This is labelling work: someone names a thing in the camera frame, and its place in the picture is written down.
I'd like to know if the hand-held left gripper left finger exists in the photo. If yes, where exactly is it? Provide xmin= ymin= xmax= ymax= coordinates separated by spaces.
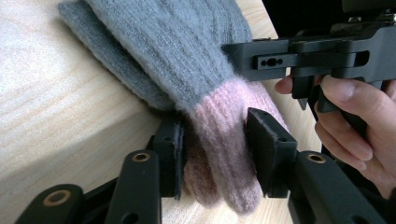
xmin=151 ymin=116 xmax=188 ymax=201

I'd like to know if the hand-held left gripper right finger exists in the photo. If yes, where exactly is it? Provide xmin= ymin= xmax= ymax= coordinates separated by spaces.
xmin=247 ymin=106 xmax=299 ymax=199

